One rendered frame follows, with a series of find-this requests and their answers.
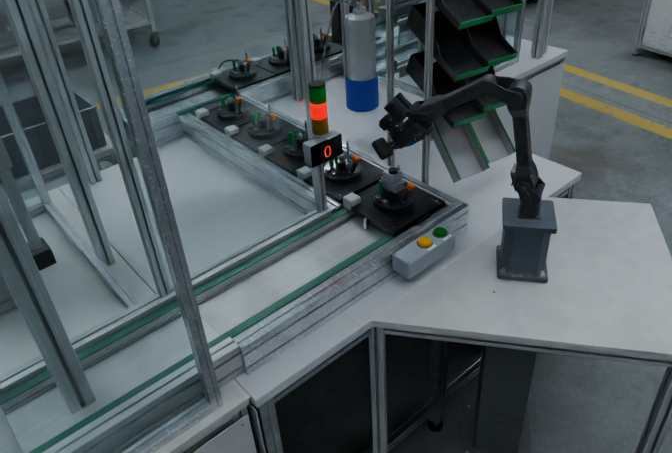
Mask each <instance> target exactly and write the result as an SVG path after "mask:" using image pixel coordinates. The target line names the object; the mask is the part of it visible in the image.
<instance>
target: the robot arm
mask: <svg viewBox="0 0 672 453"><path fill-rule="evenodd" d="M482 94H489V95H491V96H492V97H494V98H495V99H497V100H498V101H501V102H504V103H506V105H507V108H508V111H509V113H510V115H511V116H512V119H513V120H512V121H513V129H514V140H515V141H514V142H515V151H516V162H517V163H514V165H513V168H512V170H511V172H510V176H511V179H512V183H511V186H512V185H513V187H514V190H515V191H516V192H518V195H519V198H520V205H517V215H518V218H521V219H534V220H541V209H540V206H541V200H542V193H543V190H544V188H545V185H546V184H545V183H544V182H543V181H542V179H541V178H540V177H539V174H538V170H537V167H536V164H535V163H534V161H533V159H532V149H531V136H530V123H529V108H530V103H531V97H532V85H531V83H530V82H528V81H527V80H525V79H515V78H512V77H505V76H496V75H493V74H485V75H484V76H483V77H481V78H479V79H477V80H475V81H473V82H471V83H469V84H467V85H465V86H463V87H461V88H459V89H457V90H455V91H453V92H450V93H448V94H445V95H437V96H434V97H430V98H428V99H426V100H424V101H416V102H415V103H414V104H413V105H412V104H411V103H410V102H409V101H408V100H407V99H406V98H405V97H404V95H403V94H402V93H401V92H399V93H398V94H397V95H396V96H394V97H393V99H392V100H391V101H390V102H388V104H387V105H386V106H385V107H384V109H385V110H386V111H387V112H388V113H389V114H387V115H385V116H384V117H383V118H381V120H380V121H379V122H380V123H379V127H380V128H381V129H383V130H384V131H385V130H388V131H389V132H390V133H389V136H390V137H392V138H391V139H392V140H393V141H391V142H389V143H387V142H386V141H385V139H384V138H383V137H382V138H379V139H377V140H375V141H373V142H372V146H373V148H374V150H375V151H376V153H377V154H378V156H379V157H380V159H381V160H384V159H386V158H388V157H390V156H392V155H393V149H402V148H404V147H408V146H412V145H414V144H415V143H416V142H419V141H421V140H423V139H424V138H425V135H426V136H429V134H430V133H431V132H432V131H433V129H434V128H433V126H432V124H431V123H433V122H435V121H436V120H438V119H439V118H440V117H442V116H443V115H444V114H445V113H446V112H448V111H449V110H450V109H453V108H455V107H457V106H459V105H461V104H463V103H465V102H467V101H470V100H472V99H474V98H476V97H478V96H480V95H482ZM406 117H408V119H407V120H406V121H405V122H404V121H403V120H404V119H405V118H406ZM415 139H416V140H415ZM393 145H394V146H393ZM391 146H392V147H391Z"/></svg>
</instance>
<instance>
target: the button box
mask: <svg viewBox="0 0 672 453"><path fill-rule="evenodd" d="M437 227H442V226H441V225H438V226H436V227H435V228H437ZM435 228H433V229H431V230H430V231H428V232H427V233H425V234H423V235H422V236H420V237H419V238H421V237H428V238H430V239H431V245H430V246H429V247H421V246H420V245H419V244H418V239H419V238H417V239H416V240H414V241H412V242H411V243H409V244H408V245H406V246H405V247H403V248H401V249H400V250H398V251H397V252H395V253H394V254H393V255H392V263H393V270H395V271H396V272H398V273H399V274H401V275H402V276H404V277H405V278H407V279H411V278H412V277H414V276H415V275H417V274H418V273H420V272H421V271H423V270H424V269H425V268H427V267H428V266H430V265H431V264H433V263H434V262H436V261H437V260H439V259H440V258H442V257H443V256H445V255H446V254H448V253H449V252H450V251H452V250H453V249H455V239H456V234H455V233H453V232H452V231H450V230H448V229H446V228H445V229H446V230H447V234H446V236H444V237H437V236H435V235H434V229H435Z"/></svg>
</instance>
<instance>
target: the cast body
mask: <svg viewBox="0 0 672 453"><path fill-rule="evenodd" d="M381 180H382V187H384V188H386V189H388V190H390V191H392V192H393V193H398V192H399V191H401V190H403V189H404V188H405V186H404V185H403V183H404V182H405V181H404V180H402V171H400V170H398V169H397V168H396V167H391V168H389V169H387V170H385V171H383V176H382V177H381Z"/></svg>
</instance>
